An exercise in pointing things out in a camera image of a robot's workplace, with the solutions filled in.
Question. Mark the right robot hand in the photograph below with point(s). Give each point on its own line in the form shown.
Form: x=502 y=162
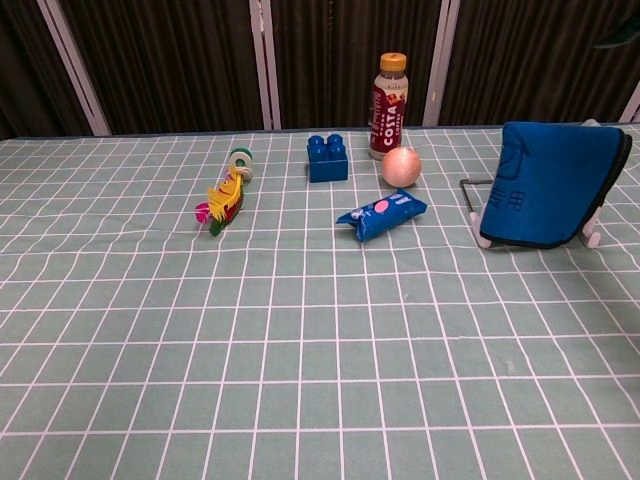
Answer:
x=627 y=36

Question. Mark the black and blue towel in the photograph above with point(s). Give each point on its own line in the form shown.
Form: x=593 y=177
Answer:
x=550 y=185

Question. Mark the Costa coffee bottle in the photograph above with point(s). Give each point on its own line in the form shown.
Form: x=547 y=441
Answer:
x=387 y=125

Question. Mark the pink ball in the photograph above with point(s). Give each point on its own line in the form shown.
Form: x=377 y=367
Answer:
x=402 y=167

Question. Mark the blue snack packet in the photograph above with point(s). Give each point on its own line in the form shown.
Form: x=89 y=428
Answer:
x=380 y=215

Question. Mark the blue toy brick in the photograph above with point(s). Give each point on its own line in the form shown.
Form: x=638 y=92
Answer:
x=327 y=165

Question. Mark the colourful feather shuttlecock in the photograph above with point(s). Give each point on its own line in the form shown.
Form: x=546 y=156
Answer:
x=227 y=197

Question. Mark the green checked tablecloth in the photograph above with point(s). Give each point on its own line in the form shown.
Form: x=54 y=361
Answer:
x=250 y=325

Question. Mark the white partition post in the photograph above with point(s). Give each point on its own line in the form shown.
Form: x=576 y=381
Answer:
x=440 y=65
x=265 y=65
x=632 y=107
x=75 y=70

